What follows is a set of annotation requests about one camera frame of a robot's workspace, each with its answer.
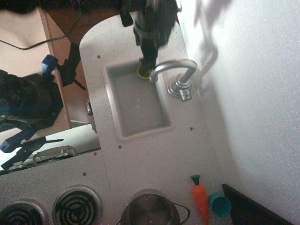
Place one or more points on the black board corner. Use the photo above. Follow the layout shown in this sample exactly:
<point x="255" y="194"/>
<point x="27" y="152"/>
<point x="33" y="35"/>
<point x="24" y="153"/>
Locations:
<point x="246" y="211"/>

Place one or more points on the silver metal pot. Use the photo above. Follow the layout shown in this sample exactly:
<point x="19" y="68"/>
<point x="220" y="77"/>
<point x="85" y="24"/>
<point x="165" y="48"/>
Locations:
<point x="153" y="209"/>

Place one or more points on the teal plastic cup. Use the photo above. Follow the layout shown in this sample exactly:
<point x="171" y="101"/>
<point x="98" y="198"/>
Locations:
<point x="220" y="205"/>

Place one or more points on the yellow-green cup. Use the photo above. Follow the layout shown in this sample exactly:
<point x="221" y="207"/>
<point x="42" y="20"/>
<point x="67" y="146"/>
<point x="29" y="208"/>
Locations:
<point x="144" y="72"/>

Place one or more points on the black bag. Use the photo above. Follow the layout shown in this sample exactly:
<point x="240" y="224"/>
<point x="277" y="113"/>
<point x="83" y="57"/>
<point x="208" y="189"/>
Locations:
<point x="31" y="101"/>

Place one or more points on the silver curved faucet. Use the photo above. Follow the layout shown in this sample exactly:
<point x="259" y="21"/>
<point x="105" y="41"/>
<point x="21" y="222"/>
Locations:
<point x="179" y="86"/>

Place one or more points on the upper blue black clamp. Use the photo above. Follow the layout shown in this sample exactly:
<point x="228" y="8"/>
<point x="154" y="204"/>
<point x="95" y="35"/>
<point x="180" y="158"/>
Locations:
<point x="67" y="70"/>

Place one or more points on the right black stove burner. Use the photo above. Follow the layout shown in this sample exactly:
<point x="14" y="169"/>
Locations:
<point x="78" y="205"/>

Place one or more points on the left black stove burner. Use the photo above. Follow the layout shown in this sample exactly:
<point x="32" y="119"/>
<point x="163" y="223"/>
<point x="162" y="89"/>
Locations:
<point x="24" y="212"/>

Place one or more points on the lower blue black clamp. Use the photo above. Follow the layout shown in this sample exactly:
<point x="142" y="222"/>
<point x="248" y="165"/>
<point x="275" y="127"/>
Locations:
<point x="26" y="148"/>

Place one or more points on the blue black clamp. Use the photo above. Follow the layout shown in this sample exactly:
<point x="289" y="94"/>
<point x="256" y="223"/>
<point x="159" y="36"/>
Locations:
<point x="67" y="70"/>
<point x="26" y="148"/>

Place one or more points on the grey oven door handle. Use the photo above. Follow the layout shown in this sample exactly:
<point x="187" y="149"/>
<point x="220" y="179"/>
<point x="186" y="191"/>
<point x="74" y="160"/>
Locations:
<point x="55" y="153"/>

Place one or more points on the black stove burner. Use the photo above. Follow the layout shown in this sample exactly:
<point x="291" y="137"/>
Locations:
<point x="24" y="212"/>
<point x="78" y="205"/>

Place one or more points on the silver cabinet knob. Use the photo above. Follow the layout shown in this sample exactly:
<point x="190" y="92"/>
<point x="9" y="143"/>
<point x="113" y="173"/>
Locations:
<point x="89" y="109"/>

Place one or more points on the orange toy carrot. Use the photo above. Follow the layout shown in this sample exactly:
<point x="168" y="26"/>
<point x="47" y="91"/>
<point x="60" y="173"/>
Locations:
<point x="200" y="198"/>

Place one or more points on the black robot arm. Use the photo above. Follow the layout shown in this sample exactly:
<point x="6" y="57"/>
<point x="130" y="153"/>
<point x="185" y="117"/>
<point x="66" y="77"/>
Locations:
<point x="153" y="21"/>

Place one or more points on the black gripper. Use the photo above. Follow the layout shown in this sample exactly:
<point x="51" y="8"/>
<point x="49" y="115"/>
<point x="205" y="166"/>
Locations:
<point x="149" y="47"/>

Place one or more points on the grey toy sink basin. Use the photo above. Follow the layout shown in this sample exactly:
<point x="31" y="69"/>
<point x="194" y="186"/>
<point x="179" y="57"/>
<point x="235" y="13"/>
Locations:
<point x="139" y="107"/>

